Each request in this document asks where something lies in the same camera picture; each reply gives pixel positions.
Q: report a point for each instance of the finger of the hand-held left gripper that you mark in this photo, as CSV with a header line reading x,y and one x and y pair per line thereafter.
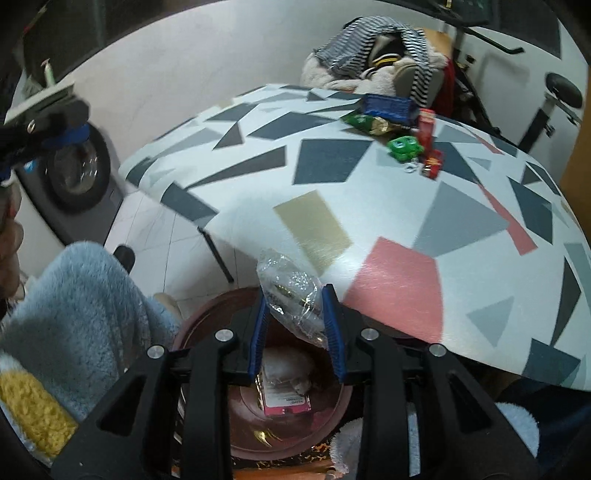
x,y
25,161
60,120

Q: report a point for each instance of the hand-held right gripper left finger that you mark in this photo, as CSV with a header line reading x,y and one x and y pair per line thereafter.
x,y
258,332

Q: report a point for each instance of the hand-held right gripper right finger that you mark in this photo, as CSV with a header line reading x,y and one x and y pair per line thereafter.
x,y
333,332

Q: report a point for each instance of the clear plastic bag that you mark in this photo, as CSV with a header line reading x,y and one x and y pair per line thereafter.
x,y
291,286

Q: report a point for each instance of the pink clear plastic box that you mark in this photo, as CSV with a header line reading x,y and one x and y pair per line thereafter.
x,y
286,401

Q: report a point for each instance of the maroon plastic basin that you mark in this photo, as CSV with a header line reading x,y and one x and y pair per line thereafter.
x,y
258,438

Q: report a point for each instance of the small red packet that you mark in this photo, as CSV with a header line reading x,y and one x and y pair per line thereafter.
x,y
433,162

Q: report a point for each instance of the green snack bag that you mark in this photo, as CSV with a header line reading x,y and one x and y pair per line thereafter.
x,y
364,122

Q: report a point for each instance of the red cardboard box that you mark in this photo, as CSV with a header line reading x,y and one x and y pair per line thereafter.
x,y
427,124

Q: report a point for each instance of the blue cardboard box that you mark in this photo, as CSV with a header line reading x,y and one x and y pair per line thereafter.
x,y
388,107

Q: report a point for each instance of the person's left hand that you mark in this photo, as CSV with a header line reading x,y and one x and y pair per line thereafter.
x,y
9,240

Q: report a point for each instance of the pale green pump bottle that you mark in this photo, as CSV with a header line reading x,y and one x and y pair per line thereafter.
x,y
48,76

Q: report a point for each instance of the grey washing machine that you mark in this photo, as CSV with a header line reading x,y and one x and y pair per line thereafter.
x,y
92,217

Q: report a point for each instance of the black table leg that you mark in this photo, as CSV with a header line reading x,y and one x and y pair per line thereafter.
x,y
217,254

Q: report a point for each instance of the beige slipper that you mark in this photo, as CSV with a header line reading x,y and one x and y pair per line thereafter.
x,y
166,304

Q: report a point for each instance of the dark framed window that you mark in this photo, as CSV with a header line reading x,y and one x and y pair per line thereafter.
x,y
115,23

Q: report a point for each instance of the black round object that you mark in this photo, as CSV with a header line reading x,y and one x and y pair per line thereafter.
x,y
123,256

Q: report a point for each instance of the geometric patterned tablecloth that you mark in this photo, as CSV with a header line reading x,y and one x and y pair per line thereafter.
x,y
323,184

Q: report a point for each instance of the fluffy fleece pajamas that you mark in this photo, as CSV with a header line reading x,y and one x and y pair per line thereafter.
x,y
78,314

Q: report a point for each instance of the red hanging garment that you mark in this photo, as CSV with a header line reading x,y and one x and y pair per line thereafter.
x,y
451,87

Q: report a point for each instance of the dark jacket with yellow stripes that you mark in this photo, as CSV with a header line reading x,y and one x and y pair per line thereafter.
x,y
385,50

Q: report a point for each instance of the black white striped shirt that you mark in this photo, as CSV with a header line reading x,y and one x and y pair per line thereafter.
x,y
351,41

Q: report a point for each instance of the wooden door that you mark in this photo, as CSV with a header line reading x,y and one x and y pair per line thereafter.
x,y
577,152

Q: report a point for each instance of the wooden board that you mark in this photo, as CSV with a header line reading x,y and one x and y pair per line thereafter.
x,y
438,39

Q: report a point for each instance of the black exercise bike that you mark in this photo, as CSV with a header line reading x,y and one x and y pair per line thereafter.
x,y
563,87

